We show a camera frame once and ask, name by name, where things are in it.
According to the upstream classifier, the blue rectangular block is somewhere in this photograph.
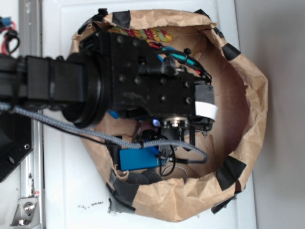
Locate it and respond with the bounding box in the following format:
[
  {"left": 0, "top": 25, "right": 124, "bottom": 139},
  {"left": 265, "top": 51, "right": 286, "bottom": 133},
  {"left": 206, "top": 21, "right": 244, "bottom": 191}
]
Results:
[{"left": 119, "top": 147, "right": 160, "bottom": 171}]

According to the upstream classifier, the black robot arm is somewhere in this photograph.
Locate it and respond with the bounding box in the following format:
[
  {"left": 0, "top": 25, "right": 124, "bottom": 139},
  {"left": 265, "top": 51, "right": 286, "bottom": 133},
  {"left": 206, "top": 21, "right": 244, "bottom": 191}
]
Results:
[{"left": 0, "top": 30, "right": 218, "bottom": 133}]

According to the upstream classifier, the silver corner bracket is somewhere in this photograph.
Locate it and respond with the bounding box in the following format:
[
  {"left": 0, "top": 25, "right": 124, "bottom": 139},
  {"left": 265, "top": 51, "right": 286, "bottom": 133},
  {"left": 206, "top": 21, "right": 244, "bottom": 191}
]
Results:
[{"left": 10, "top": 197, "right": 40, "bottom": 229}]

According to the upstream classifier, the red black wire bundle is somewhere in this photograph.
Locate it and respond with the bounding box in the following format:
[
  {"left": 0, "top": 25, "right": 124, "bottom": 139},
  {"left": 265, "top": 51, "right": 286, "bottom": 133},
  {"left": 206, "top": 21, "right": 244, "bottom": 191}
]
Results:
[{"left": 0, "top": 16, "right": 20, "bottom": 54}]

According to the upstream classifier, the aluminium rail frame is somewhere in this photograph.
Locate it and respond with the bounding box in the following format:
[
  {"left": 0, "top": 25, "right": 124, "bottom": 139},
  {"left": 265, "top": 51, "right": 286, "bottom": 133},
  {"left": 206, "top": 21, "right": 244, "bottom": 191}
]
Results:
[{"left": 18, "top": 0, "right": 46, "bottom": 229}]

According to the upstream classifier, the grey braided cable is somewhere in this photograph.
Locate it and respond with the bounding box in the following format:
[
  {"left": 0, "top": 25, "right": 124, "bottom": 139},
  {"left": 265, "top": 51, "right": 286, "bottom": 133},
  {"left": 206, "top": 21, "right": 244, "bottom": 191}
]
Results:
[{"left": 0, "top": 102, "right": 209, "bottom": 165}]

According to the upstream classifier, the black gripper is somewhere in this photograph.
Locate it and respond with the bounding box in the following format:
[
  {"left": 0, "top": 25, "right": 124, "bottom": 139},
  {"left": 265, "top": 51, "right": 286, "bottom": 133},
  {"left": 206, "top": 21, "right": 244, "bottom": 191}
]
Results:
[{"left": 80, "top": 30, "right": 219, "bottom": 146}]

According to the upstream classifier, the multicoloured rope toy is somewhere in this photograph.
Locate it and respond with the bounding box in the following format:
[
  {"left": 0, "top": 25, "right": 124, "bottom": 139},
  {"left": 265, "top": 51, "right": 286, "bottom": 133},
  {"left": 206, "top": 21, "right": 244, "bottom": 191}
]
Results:
[{"left": 107, "top": 26, "right": 173, "bottom": 43}]

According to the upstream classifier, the white tray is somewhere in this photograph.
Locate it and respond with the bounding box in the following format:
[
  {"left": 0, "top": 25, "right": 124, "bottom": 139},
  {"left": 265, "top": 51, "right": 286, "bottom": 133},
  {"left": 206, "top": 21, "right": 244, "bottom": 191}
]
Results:
[{"left": 42, "top": 0, "right": 257, "bottom": 229}]

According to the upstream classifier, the blue plastic bottle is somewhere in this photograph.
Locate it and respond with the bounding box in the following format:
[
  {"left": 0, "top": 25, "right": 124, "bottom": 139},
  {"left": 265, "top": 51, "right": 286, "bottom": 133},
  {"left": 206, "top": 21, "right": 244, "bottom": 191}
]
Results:
[{"left": 108, "top": 111, "right": 120, "bottom": 119}]

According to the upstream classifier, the brown paper bag bin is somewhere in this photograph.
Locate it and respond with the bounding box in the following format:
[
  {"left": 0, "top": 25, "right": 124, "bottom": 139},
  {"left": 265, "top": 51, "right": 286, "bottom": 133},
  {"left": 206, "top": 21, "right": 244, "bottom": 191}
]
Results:
[{"left": 71, "top": 10, "right": 268, "bottom": 222}]

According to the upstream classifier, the grey wire loop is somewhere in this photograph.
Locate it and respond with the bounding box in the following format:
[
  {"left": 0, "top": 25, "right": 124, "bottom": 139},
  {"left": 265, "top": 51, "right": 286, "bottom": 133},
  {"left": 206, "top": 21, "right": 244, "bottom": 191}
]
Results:
[{"left": 162, "top": 166, "right": 188, "bottom": 180}]

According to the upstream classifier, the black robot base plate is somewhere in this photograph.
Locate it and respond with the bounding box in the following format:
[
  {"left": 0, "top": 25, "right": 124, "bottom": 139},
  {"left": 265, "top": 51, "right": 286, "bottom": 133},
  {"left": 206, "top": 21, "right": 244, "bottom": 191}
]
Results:
[{"left": 0, "top": 112, "right": 32, "bottom": 182}]

